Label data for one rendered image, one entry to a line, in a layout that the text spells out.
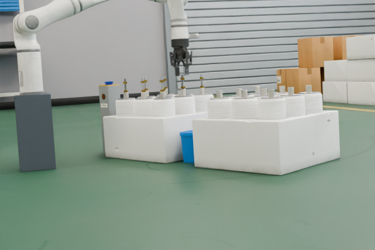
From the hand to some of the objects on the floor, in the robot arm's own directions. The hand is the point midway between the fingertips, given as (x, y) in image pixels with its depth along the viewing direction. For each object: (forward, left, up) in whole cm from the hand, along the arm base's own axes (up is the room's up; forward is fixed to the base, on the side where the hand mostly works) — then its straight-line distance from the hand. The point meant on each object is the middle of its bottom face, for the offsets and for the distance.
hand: (181, 72), depth 251 cm
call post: (-26, +32, -35) cm, 54 cm away
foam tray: (+21, -38, -35) cm, 56 cm away
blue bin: (+8, -13, -35) cm, 38 cm away
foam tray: (-6, +10, -35) cm, 37 cm away
